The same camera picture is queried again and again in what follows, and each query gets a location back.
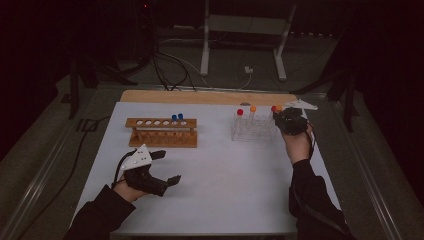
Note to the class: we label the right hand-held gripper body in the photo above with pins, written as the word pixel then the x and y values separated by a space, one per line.
pixel 293 121

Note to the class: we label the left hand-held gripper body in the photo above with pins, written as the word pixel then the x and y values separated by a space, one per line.
pixel 136 160

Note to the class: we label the orange capped test tube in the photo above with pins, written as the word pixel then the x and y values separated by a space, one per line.
pixel 279 107
pixel 253 108

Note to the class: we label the red capped test tube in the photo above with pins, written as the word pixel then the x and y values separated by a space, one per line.
pixel 273 108
pixel 240 112

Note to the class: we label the wooden test tube rack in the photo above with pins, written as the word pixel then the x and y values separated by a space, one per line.
pixel 163 141

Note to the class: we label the clear plastic test tube rack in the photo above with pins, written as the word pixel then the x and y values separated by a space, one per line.
pixel 255 133

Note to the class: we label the blue capped test tube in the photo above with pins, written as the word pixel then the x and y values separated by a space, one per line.
pixel 174 117
pixel 180 116

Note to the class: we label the person's right hand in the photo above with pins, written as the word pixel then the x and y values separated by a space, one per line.
pixel 300 146

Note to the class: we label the person's left hand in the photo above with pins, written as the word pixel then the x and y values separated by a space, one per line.
pixel 128 193

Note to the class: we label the white table sheet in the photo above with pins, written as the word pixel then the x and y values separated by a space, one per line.
pixel 216 180

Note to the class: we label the white plug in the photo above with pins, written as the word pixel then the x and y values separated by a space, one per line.
pixel 248 70

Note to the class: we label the black stand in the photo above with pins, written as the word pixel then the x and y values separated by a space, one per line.
pixel 74 90
pixel 348 100

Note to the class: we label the white metal stand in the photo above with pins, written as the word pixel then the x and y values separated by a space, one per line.
pixel 245 24

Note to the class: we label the metal floor rail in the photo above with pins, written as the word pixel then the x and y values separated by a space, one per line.
pixel 35 185
pixel 371 186

